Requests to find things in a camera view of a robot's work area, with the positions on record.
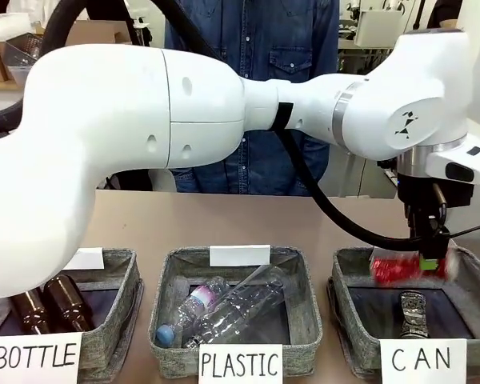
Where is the small blue-capped water bottle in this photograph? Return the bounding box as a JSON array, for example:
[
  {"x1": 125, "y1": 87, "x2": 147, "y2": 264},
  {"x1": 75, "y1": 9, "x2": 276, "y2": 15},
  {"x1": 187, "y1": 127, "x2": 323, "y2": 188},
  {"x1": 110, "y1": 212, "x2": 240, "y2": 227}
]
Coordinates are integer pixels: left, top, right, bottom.
[{"x1": 154, "y1": 277, "x2": 235, "y2": 347}]

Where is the black robot cable hose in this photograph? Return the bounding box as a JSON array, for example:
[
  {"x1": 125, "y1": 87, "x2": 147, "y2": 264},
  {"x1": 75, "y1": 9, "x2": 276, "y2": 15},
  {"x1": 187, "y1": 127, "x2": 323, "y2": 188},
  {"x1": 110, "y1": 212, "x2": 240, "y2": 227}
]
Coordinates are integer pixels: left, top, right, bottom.
[{"x1": 0, "y1": 0, "x2": 425, "y2": 252}]

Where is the crushed dark silver can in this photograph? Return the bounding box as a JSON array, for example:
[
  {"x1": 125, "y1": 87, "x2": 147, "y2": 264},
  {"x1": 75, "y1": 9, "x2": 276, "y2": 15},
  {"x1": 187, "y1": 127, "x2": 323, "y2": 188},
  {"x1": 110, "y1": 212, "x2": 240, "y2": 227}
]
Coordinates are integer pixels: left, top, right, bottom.
[{"x1": 397, "y1": 289, "x2": 430, "y2": 342}]

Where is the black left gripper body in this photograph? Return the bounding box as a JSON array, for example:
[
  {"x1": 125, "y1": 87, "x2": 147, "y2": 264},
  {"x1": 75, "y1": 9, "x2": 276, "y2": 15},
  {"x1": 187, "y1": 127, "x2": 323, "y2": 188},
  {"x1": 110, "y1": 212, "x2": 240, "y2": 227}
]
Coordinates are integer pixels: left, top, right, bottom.
[{"x1": 397, "y1": 172, "x2": 452, "y2": 242}]

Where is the white paper sign CAN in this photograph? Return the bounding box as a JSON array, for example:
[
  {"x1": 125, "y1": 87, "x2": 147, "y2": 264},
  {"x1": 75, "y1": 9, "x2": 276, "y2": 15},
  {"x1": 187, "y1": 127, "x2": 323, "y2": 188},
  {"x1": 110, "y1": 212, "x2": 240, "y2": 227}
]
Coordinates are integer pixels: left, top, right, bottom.
[{"x1": 378, "y1": 338, "x2": 468, "y2": 384}]

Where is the large clear plastic bottle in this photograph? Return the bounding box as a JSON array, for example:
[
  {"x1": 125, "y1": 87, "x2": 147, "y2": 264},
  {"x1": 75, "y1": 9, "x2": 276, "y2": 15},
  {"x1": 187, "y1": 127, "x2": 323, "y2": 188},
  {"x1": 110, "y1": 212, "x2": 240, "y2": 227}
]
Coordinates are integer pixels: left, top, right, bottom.
[{"x1": 182, "y1": 263, "x2": 294, "y2": 350}]

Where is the crushed red can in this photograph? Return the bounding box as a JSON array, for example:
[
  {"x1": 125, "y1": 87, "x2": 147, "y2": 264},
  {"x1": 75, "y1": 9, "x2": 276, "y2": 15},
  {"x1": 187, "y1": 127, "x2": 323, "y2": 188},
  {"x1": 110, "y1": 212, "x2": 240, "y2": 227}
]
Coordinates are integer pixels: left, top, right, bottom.
[{"x1": 369, "y1": 250, "x2": 462, "y2": 286}]

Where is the brown glass bottle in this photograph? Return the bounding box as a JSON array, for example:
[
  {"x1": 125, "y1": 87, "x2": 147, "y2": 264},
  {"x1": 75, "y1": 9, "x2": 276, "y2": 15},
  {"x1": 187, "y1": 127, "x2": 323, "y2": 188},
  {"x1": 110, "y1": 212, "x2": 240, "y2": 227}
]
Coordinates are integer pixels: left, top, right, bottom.
[
  {"x1": 9, "y1": 287, "x2": 51, "y2": 335},
  {"x1": 42, "y1": 274, "x2": 93, "y2": 333}
]

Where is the grey fabric basket labelled plastic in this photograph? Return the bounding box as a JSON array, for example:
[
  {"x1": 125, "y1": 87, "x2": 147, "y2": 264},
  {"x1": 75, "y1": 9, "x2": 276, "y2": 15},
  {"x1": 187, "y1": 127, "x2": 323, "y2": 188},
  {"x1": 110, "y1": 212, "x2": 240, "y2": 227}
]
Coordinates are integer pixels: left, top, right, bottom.
[{"x1": 146, "y1": 245, "x2": 323, "y2": 380}]

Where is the large open cardboard box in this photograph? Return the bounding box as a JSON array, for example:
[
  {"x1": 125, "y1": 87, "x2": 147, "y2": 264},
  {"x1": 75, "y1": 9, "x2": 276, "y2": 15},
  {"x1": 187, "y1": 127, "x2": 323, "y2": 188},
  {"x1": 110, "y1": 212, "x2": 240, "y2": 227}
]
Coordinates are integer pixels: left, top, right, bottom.
[{"x1": 66, "y1": 18, "x2": 131, "y2": 46}]

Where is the white foam sheet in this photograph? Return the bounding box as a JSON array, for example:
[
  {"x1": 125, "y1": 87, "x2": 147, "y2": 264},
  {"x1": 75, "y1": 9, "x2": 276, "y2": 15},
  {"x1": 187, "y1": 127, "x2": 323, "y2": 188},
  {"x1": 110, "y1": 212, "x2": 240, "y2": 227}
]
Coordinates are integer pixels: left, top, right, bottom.
[{"x1": 0, "y1": 11, "x2": 45, "y2": 41}]

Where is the white paper sign BOTTLE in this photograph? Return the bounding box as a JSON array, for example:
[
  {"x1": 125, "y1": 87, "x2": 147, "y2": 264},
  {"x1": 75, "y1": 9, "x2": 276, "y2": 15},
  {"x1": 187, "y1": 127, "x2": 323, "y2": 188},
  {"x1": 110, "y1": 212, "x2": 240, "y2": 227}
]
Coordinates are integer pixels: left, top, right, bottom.
[{"x1": 0, "y1": 330, "x2": 83, "y2": 384}]

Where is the white equipment box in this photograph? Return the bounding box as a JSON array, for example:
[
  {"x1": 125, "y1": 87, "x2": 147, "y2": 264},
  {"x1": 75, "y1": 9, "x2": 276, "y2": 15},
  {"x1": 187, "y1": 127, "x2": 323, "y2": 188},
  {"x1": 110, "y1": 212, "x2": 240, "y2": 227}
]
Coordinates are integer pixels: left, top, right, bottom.
[{"x1": 354, "y1": 9, "x2": 403, "y2": 47}]

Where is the blank white card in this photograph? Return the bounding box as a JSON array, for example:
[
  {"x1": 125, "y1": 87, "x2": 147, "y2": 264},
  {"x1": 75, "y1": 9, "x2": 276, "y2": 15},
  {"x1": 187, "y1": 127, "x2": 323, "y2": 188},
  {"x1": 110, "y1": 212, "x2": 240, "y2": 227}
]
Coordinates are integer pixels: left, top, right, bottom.
[
  {"x1": 209, "y1": 244, "x2": 272, "y2": 268},
  {"x1": 63, "y1": 246, "x2": 105, "y2": 270}
]

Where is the person torso in denim shirt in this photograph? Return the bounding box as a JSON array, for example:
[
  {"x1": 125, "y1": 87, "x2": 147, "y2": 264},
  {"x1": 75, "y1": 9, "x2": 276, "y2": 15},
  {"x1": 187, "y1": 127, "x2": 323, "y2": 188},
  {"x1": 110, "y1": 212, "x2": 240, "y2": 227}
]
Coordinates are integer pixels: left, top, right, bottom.
[{"x1": 162, "y1": 0, "x2": 341, "y2": 197}]

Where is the grey fabric basket labelled can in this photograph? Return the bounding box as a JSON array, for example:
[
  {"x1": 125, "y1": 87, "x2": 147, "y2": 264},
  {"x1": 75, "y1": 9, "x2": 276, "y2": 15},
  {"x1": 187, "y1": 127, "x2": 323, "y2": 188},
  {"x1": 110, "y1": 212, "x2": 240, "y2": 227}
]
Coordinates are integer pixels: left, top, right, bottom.
[{"x1": 326, "y1": 244, "x2": 480, "y2": 381}]

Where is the white paper sign PLASTIC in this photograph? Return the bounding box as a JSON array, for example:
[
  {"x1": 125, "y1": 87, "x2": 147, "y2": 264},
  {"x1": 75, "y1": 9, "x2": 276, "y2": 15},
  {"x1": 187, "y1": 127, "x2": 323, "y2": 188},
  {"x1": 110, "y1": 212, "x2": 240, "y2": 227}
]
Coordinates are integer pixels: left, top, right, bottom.
[{"x1": 197, "y1": 342, "x2": 284, "y2": 384}]

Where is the grey fabric basket labelled bottle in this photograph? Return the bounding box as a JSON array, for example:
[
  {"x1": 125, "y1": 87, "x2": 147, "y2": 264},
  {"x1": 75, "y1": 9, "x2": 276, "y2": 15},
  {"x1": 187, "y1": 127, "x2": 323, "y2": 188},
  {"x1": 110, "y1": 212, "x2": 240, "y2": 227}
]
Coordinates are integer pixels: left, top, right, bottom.
[{"x1": 0, "y1": 247, "x2": 145, "y2": 384}]

